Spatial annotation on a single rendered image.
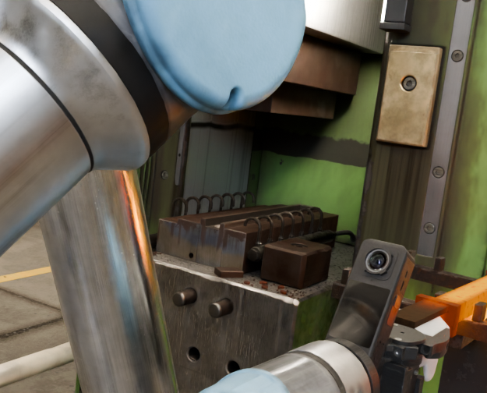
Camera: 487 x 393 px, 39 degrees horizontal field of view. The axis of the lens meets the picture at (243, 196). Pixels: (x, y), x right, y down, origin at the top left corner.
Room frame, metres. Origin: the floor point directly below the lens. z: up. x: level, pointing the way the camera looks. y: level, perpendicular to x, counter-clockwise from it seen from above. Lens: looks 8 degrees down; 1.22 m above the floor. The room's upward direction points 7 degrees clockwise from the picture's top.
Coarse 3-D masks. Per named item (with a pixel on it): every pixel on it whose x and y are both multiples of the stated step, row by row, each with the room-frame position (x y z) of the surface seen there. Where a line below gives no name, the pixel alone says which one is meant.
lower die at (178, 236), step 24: (192, 216) 1.32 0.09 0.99; (216, 216) 1.30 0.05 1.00; (336, 216) 1.55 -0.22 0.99; (168, 240) 1.29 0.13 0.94; (192, 240) 1.26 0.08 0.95; (216, 240) 1.24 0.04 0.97; (240, 240) 1.21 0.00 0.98; (264, 240) 1.27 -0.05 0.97; (216, 264) 1.23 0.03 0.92; (240, 264) 1.21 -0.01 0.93
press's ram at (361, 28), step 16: (320, 0) 1.24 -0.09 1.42; (336, 0) 1.30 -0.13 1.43; (352, 0) 1.36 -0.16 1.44; (368, 0) 1.43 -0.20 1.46; (320, 16) 1.25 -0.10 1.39; (336, 16) 1.31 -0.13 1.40; (352, 16) 1.37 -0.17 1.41; (368, 16) 1.44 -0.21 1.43; (304, 32) 1.29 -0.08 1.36; (320, 32) 1.26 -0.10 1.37; (336, 32) 1.31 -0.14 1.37; (352, 32) 1.38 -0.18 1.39; (368, 32) 1.45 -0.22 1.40; (384, 32) 1.53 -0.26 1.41; (352, 48) 1.49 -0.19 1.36; (368, 48) 1.46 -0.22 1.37
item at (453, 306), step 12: (468, 288) 0.81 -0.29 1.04; (480, 288) 0.81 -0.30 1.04; (420, 300) 0.71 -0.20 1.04; (432, 300) 0.71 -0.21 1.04; (444, 300) 0.71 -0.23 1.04; (456, 300) 0.74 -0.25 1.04; (468, 300) 0.75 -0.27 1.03; (480, 300) 0.79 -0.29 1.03; (408, 312) 0.65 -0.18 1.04; (420, 312) 0.66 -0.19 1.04; (432, 312) 0.66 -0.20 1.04; (444, 312) 0.69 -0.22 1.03; (456, 312) 0.69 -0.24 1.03; (468, 312) 0.75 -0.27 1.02; (408, 324) 0.63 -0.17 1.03; (420, 324) 0.63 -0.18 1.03; (456, 324) 0.69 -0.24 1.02
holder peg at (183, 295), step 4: (176, 292) 1.15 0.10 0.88; (180, 292) 1.15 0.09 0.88; (184, 292) 1.16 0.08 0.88; (188, 292) 1.16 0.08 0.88; (192, 292) 1.17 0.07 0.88; (176, 296) 1.15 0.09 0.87; (180, 296) 1.15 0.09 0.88; (184, 296) 1.15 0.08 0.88; (188, 296) 1.16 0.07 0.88; (192, 296) 1.17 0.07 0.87; (176, 300) 1.15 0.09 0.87; (180, 300) 1.15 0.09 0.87; (184, 300) 1.15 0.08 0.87; (188, 300) 1.16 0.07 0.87; (192, 300) 1.17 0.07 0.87; (176, 304) 1.15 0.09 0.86; (180, 304) 1.15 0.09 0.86; (184, 304) 1.15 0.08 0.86
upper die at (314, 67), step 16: (304, 48) 1.32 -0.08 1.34; (320, 48) 1.38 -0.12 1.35; (336, 48) 1.44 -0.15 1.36; (304, 64) 1.33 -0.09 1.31; (320, 64) 1.39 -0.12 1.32; (336, 64) 1.45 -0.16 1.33; (352, 64) 1.53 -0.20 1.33; (288, 80) 1.28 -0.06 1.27; (304, 80) 1.33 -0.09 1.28; (320, 80) 1.40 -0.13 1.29; (336, 80) 1.46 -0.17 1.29; (352, 80) 1.54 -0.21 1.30
